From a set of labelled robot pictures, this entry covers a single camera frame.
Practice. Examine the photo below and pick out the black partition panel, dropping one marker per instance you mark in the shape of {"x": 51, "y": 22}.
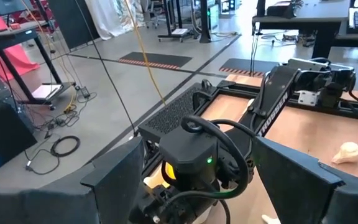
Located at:
{"x": 73, "y": 21}

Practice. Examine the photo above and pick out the dark office desk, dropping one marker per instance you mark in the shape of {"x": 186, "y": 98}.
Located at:
{"x": 322, "y": 21}

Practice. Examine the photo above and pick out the white draped cloth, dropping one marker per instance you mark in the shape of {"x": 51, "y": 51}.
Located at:
{"x": 110, "y": 15}

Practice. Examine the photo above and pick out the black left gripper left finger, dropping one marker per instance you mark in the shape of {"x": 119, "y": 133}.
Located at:
{"x": 120, "y": 180}

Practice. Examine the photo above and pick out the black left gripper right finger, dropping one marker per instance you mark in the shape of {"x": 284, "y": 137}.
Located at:
{"x": 291, "y": 186}

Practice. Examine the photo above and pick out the black power adapter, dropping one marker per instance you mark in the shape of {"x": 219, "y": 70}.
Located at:
{"x": 85, "y": 92}

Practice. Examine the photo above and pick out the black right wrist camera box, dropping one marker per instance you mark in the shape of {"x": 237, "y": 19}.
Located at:
{"x": 191, "y": 152}

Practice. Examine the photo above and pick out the white papers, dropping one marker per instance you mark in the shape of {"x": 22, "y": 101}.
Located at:
{"x": 45, "y": 91}

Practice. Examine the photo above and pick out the black standing desk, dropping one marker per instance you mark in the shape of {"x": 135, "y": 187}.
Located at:
{"x": 204, "y": 21}

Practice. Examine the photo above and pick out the black computer tower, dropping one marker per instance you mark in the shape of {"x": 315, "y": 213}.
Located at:
{"x": 2, "y": 133}

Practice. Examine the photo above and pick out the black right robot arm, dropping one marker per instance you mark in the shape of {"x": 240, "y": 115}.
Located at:
{"x": 278, "y": 87}

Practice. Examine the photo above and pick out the black hazard striped floor mat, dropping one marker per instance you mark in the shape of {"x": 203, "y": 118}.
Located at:
{"x": 247, "y": 67}
{"x": 155, "y": 59}

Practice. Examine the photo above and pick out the yellow lemon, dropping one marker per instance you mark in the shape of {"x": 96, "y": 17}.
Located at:
{"x": 170, "y": 171}

